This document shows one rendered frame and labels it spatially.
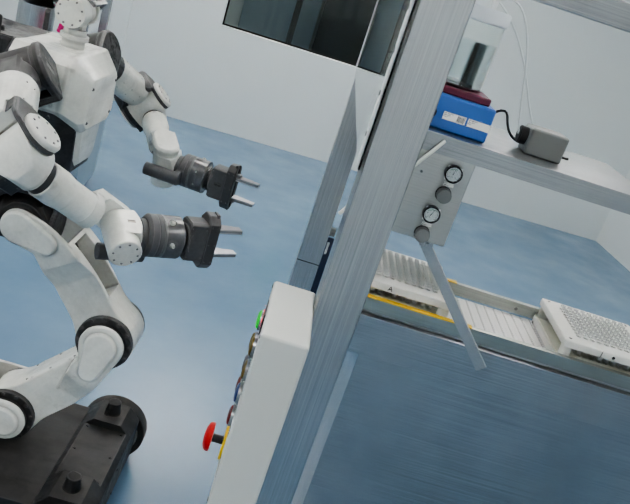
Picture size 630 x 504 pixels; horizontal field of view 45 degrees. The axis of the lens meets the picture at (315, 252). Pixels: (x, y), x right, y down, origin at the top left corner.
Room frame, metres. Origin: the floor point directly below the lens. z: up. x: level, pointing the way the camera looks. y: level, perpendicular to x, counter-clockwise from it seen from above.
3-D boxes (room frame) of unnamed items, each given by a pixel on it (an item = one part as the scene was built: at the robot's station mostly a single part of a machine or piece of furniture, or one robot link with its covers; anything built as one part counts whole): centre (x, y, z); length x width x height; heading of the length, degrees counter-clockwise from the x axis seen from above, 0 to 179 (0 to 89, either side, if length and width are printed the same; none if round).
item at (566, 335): (1.79, -0.73, 0.95); 0.25 x 0.24 x 0.02; 3
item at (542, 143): (1.72, -0.39, 1.36); 0.10 x 0.07 x 0.06; 94
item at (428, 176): (1.63, -0.15, 1.20); 0.22 x 0.11 x 0.20; 94
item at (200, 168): (1.94, 0.31, 0.98); 0.12 x 0.10 x 0.13; 85
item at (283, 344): (0.90, 0.01, 1.03); 0.17 x 0.06 x 0.26; 4
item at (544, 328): (1.79, -0.73, 0.91); 0.24 x 0.24 x 0.02; 3
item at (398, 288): (1.76, -0.21, 0.95); 0.25 x 0.24 x 0.02; 4
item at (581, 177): (1.78, -0.34, 1.31); 0.62 x 0.38 x 0.04; 94
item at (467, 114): (1.72, -0.16, 1.38); 0.21 x 0.20 x 0.09; 4
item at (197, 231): (1.47, 0.26, 0.98); 0.12 x 0.10 x 0.13; 125
